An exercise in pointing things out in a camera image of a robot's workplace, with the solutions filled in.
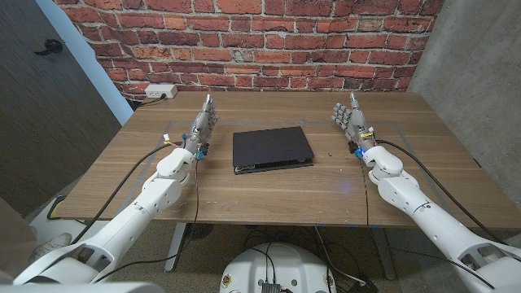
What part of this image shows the white table leg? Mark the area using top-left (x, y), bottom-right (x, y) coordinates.
top-left (164, 222), bottom-right (188, 273)

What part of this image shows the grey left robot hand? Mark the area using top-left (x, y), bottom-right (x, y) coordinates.
top-left (183, 93), bottom-right (220, 155)

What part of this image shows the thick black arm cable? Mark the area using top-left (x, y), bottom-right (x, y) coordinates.
top-left (374, 138), bottom-right (510, 247)
top-left (71, 141), bottom-right (184, 245)

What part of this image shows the red brick printed backdrop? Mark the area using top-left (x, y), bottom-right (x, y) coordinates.
top-left (52, 0), bottom-right (447, 101)

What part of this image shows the black door handle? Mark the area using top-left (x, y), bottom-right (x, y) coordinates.
top-left (33, 38), bottom-right (64, 56)

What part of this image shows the dark wooden door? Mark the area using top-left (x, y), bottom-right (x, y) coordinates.
top-left (0, 0), bottom-right (123, 216)

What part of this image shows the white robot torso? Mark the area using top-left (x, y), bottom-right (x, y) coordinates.
top-left (0, 282), bottom-right (166, 293)

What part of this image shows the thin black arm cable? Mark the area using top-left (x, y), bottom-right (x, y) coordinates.
top-left (92, 156), bottom-right (201, 284)
top-left (360, 158), bottom-right (497, 291)

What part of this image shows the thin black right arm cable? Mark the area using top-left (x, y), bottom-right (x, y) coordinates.
top-left (360, 158), bottom-right (497, 291)

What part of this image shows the brown trouser leg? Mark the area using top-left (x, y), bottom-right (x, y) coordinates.
top-left (0, 197), bottom-right (38, 269)

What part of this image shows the white shoe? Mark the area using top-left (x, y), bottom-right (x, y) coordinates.
top-left (28, 232), bottom-right (73, 264)

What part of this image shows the grey floor cable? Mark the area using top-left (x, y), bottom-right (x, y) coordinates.
top-left (313, 225), bottom-right (367, 286)

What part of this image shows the black power adapter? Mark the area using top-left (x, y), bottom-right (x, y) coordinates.
top-left (349, 278), bottom-right (379, 293)

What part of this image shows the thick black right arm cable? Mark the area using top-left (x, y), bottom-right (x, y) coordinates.
top-left (374, 138), bottom-right (510, 247)

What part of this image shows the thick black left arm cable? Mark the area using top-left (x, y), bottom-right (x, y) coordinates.
top-left (71, 141), bottom-right (184, 245)

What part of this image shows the white power strip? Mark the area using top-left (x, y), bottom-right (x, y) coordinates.
top-left (144, 83), bottom-right (179, 99)

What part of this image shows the round black floor fan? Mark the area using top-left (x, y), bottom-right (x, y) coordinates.
top-left (185, 222), bottom-right (215, 241)

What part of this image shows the black power strip cable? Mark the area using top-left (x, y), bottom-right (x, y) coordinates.
top-left (138, 94), bottom-right (167, 107)

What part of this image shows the black laptop with stickers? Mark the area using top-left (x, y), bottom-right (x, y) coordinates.
top-left (232, 125), bottom-right (315, 176)

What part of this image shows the black cable on base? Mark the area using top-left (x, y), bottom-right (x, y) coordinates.
top-left (250, 247), bottom-right (278, 284)

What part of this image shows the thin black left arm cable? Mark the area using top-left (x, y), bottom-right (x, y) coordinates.
top-left (92, 156), bottom-right (201, 284)

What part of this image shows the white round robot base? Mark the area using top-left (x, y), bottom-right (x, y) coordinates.
top-left (219, 242), bottom-right (338, 293)

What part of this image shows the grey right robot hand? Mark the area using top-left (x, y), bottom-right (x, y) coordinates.
top-left (331, 92), bottom-right (377, 154)

